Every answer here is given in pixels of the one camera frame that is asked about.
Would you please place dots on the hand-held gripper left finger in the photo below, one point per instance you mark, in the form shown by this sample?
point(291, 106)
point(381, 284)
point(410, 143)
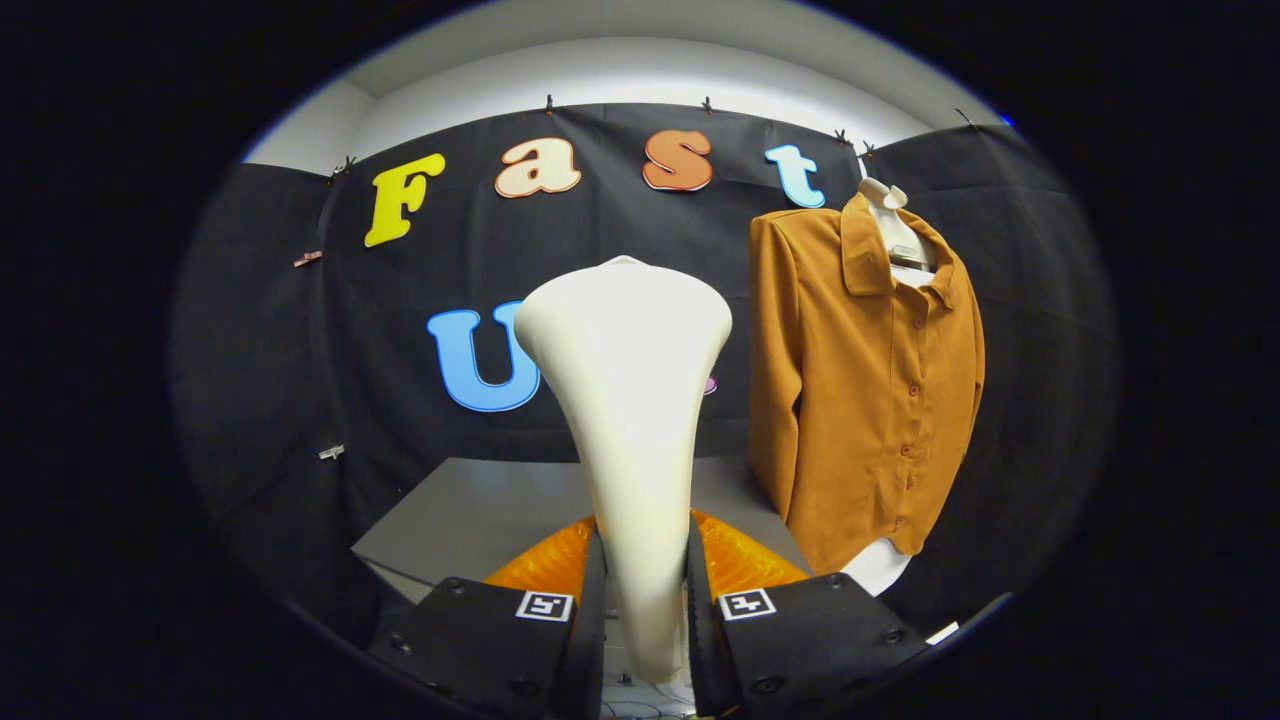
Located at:
point(480, 640)

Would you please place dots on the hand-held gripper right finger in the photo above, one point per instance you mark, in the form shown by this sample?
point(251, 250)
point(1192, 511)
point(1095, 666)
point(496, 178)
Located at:
point(810, 640)

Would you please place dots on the orange button-up shirt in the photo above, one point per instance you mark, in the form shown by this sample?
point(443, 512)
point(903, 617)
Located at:
point(850, 400)

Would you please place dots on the white garment steamer head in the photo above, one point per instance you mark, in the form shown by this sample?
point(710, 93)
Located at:
point(630, 400)

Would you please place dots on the small silver clip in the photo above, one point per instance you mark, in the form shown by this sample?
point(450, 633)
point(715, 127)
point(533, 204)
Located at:
point(332, 452)

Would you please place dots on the white mannequin torso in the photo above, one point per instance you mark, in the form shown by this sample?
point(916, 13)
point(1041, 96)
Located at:
point(898, 235)

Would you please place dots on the small pink clip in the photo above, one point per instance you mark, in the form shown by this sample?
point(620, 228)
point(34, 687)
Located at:
point(308, 259)

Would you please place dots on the row of black clips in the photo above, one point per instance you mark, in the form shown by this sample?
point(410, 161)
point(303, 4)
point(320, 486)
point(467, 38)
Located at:
point(548, 103)

